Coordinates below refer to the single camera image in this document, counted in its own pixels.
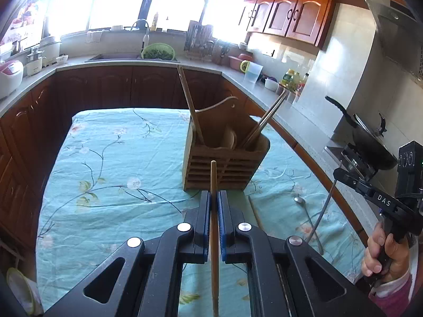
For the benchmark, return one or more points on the oil bottle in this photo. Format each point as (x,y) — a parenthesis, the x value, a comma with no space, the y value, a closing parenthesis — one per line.
(291,80)

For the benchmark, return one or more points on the wooden utensil holder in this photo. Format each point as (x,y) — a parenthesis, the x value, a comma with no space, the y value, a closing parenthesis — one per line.
(224,126)

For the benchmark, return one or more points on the black wok pan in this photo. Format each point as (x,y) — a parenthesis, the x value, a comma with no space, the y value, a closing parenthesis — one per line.
(368,142)

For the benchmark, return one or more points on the clear plastic pitcher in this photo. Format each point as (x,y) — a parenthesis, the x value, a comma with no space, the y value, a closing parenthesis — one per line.
(251,70)

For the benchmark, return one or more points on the gas stove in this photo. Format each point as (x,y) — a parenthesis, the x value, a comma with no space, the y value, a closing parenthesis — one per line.
(349,159)

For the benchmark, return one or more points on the white pot cooker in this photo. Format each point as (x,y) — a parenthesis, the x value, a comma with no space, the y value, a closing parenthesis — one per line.
(50,47)

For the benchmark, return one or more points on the person's right hand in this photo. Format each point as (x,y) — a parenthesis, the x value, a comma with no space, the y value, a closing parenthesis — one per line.
(398,252)

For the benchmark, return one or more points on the white red rice cooker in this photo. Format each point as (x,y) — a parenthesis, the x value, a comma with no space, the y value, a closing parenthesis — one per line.
(11,74)

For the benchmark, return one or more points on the long metal spoon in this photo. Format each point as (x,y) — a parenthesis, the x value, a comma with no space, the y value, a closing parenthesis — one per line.
(300,201)

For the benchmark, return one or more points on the range hood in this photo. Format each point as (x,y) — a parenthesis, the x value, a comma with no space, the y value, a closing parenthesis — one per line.
(400,35)

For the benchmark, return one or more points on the sink faucet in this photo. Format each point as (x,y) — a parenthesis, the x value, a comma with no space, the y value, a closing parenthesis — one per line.
(142,26)

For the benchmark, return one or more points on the lower wooden cabinets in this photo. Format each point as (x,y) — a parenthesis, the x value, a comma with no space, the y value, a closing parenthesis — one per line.
(36,124)

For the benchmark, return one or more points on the knife block rack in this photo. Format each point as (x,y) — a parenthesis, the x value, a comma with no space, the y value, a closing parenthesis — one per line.
(199,42)

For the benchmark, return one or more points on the green colander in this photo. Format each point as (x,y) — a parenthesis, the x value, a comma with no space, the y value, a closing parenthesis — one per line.
(160,51)

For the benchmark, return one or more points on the teal floral tablecloth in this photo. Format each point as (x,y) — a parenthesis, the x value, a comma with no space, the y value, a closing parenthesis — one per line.
(118,175)

